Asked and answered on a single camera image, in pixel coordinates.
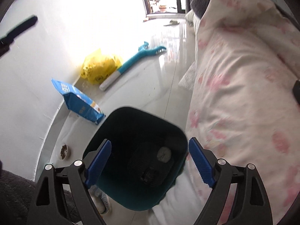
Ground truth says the white sock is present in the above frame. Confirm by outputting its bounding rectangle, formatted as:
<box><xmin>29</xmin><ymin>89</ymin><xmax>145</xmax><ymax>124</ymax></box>
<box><xmin>157</xmin><ymin>147</ymin><xmax>171</xmax><ymax>163</ymax></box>

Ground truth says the dark green trash bin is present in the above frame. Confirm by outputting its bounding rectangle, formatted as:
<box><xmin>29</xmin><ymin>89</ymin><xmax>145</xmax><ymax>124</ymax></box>
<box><xmin>83</xmin><ymin>107</ymin><xmax>188</xmax><ymax>211</ymax></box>

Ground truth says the grey fluffy slipper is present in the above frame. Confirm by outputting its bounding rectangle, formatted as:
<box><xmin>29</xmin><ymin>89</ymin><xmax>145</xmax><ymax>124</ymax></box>
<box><xmin>88</xmin><ymin>185</ymin><xmax>111</xmax><ymax>215</ymax></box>

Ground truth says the small pet food bowl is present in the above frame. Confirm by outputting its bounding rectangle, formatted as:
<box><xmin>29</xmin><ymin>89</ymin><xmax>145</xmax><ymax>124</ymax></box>
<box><xmin>59</xmin><ymin>144</ymin><xmax>71</xmax><ymax>160</ymax></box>

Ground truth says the yellow plastic bag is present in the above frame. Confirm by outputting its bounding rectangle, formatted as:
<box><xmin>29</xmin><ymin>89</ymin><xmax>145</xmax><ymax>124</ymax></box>
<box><xmin>80</xmin><ymin>49</ymin><xmax>123</xmax><ymax>85</ymax></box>

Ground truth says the blue pet food bag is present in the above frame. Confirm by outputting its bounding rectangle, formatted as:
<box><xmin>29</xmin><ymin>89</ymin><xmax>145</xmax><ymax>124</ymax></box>
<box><xmin>51</xmin><ymin>79</ymin><xmax>105</xmax><ymax>125</ymax></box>

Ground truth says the pink patterned white duvet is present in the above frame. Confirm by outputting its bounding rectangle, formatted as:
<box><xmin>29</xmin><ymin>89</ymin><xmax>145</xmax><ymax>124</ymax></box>
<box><xmin>149</xmin><ymin>0</ymin><xmax>300</xmax><ymax>225</ymax></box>

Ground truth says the teal dinosaur grabber toy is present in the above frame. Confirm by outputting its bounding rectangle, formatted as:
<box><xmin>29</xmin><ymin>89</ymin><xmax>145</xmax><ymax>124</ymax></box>
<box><xmin>99</xmin><ymin>42</ymin><xmax>167</xmax><ymax>91</ymax></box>

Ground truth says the beige slipper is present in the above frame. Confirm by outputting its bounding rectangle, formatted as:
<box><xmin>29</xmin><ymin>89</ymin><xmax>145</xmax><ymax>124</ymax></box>
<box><xmin>164</xmin><ymin>20</ymin><xmax>179</xmax><ymax>26</ymax></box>

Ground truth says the dark grey blanket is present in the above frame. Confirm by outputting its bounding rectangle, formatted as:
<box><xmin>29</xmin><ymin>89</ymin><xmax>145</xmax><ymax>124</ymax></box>
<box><xmin>190</xmin><ymin>0</ymin><xmax>210</xmax><ymax>19</ymax></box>

